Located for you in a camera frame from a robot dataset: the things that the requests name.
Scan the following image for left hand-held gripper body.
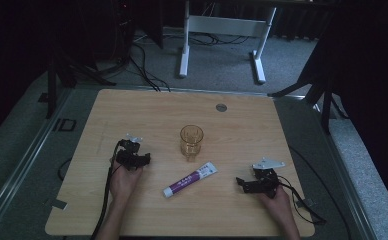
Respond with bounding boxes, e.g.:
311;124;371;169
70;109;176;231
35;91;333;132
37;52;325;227
115;133;147;171

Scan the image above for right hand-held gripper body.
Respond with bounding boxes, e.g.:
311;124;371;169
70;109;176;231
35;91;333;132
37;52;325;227
251;157;286;199

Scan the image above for amber glass cup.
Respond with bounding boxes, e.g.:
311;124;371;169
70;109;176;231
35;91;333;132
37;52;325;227
179;124;205;163

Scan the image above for white and purple toothpaste tube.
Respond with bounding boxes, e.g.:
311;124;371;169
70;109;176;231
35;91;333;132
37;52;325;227
162;161;219;199

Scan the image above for person's left hand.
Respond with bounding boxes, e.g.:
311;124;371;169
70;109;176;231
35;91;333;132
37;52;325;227
109;159;144;202

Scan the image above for person's right hand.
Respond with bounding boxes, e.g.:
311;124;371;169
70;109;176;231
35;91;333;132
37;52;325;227
256;185;295;228

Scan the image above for grey tape strip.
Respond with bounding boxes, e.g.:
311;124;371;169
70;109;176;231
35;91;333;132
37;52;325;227
49;198;69;211

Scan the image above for black tripod stand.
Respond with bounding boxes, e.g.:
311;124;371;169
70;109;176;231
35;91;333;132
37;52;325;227
267;29;350;136
45;39;117;120

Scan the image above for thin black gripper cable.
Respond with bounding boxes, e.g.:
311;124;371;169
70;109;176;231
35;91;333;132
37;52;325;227
276;174;327;226

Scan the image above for thick black gripper cable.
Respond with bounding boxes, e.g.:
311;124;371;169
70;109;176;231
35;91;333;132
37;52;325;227
90;139;124;240

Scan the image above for thin black floor cable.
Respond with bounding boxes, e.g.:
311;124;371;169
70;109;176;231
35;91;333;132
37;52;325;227
288;145;352;240

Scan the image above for black cable loop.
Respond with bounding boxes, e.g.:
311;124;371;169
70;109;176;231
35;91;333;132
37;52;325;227
57;157;73;182

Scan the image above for black floor cables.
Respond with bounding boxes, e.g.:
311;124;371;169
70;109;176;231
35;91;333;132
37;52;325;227
127;42;172;93

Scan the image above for metal floor rail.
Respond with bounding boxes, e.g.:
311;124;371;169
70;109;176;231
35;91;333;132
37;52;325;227
0;87;74;232

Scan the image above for white metal desk frame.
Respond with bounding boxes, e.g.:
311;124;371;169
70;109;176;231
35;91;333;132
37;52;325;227
178;0;278;85

